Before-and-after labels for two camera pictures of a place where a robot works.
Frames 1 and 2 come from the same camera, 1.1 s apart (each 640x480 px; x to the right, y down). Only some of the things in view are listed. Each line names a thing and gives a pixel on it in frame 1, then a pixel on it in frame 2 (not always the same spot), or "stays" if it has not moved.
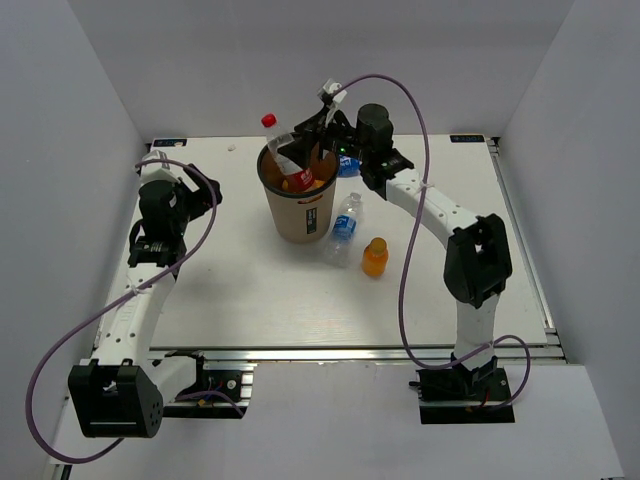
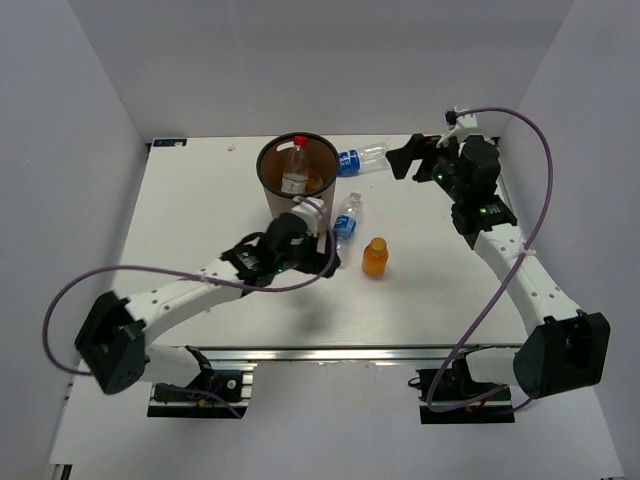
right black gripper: (300, 152) -> (401, 159)
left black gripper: (202, 199) -> (316, 261)
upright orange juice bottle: (374, 257) stays
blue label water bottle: (340, 244) stays
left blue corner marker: (170, 143) stays
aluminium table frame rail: (344, 354) stays
